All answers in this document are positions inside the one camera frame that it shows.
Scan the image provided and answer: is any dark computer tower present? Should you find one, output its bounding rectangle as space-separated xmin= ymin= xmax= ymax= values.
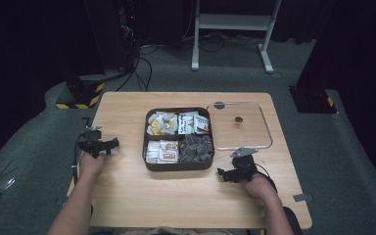
xmin=84 ymin=0 xmax=138 ymax=73

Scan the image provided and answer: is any pile of yellow white packets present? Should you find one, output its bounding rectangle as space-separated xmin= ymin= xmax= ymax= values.
xmin=146 ymin=111 xmax=179 ymax=136

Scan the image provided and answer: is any grey tape piece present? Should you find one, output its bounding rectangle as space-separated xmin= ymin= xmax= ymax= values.
xmin=292 ymin=193 xmax=314 ymax=203

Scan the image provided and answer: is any person's beige clothing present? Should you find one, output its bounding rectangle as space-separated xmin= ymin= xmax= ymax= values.
xmin=112 ymin=225 xmax=253 ymax=235

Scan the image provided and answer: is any pile of white orange packets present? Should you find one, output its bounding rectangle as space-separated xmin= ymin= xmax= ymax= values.
xmin=145 ymin=139 xmax=180 ymax=165

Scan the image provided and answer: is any clear square lid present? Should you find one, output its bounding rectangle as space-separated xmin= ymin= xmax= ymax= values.
xmin=206 ymin=101 xmax=274 ymax=152

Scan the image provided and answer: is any person's left hand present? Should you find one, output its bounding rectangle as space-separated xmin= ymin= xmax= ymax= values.
xmin=78 ymin=151 xmax=108 ymax=179

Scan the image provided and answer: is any pile of dark wrapped snacks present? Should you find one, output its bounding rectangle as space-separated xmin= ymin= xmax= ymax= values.
xmin=178 ymin=134 xmax=214 ymax=164

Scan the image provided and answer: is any black floor cable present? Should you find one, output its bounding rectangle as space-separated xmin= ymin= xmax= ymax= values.
xmin=115 ymin=45 xmax=160 ymax=93

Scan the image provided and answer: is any person's right hand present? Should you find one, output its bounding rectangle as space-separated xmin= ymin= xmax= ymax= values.
xmin=243 ymin=171 xmax=278 ymax=201

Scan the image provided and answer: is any brown compartment snack box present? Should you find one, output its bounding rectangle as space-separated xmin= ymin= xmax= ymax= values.
xmin=142 ymin=106 xmax=215 ymax=172

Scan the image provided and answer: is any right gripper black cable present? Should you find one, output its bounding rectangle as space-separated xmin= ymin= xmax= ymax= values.
xmin=255 ymin=162 xmax=279 ymax=194

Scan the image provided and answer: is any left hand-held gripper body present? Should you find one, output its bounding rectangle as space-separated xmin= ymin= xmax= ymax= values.
xmin=76 ymin=124 xmax=112 ymax=160

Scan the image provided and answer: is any pile of white printed packets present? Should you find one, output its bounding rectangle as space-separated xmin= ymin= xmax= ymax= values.
xmin=177 ymin=111 xmax=211 ymax=136

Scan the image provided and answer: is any white metal desk frame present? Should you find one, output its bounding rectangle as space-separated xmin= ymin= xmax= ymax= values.
xmin=191 ymin=0 xmax=282 ymax=74

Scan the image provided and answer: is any black yellow striped stand base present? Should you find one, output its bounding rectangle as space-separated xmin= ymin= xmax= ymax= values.
xmin=55 ymin=73 xmax=107 ymax=111

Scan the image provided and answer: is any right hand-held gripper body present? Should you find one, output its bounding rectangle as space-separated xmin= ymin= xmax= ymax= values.
xmin=229 ymin=147 xmax=259 ymax=182

